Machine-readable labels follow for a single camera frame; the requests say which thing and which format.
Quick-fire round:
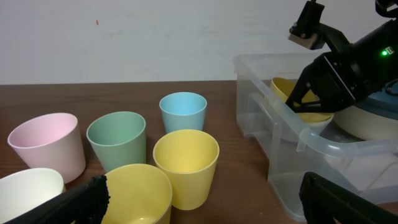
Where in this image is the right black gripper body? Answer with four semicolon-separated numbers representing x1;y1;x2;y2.
310;19;397;113

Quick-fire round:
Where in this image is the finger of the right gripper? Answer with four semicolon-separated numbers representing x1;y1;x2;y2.
285;63;319;108
292;101;330;113

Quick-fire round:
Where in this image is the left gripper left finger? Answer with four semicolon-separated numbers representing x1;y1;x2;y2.
6;175;110;224

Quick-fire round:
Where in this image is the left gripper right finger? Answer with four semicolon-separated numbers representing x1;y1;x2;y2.
299;172;397;224

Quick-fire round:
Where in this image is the yellow small bowl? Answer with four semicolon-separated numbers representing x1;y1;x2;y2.
270;77;334;123

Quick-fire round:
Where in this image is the clear plastic storage container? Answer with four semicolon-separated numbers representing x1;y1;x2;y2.
234;53;397;222

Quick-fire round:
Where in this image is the yellow plastic cup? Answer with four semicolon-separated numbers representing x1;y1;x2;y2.
153;129;220;210
102;164;173;224

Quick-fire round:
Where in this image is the beige large bowl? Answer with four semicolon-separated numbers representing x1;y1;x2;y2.
333;106;397;140

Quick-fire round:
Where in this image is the white plastic cup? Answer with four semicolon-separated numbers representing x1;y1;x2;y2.
1;168;65;223

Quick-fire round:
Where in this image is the green plastic cup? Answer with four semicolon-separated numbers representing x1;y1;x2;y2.
86;111;147;173

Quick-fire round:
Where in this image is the blue plastic cup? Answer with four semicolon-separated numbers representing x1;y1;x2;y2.
159;92;208;133

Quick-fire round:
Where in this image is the pink plastic cup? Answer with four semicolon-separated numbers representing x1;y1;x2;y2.
7;113;86;184

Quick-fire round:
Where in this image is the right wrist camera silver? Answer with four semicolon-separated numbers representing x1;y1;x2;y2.
289;0;350;53

